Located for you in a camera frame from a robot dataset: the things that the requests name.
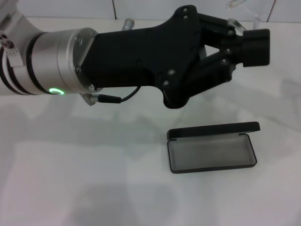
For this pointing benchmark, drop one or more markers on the clear white glasses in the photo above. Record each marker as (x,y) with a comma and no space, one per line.
(232,4)

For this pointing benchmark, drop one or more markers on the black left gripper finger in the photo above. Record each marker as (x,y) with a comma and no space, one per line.
(256,37)
(256,56)

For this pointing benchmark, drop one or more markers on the black glasses case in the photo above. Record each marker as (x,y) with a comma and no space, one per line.
(211,153)

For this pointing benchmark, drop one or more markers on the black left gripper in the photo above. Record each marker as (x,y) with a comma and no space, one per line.
(141,56)

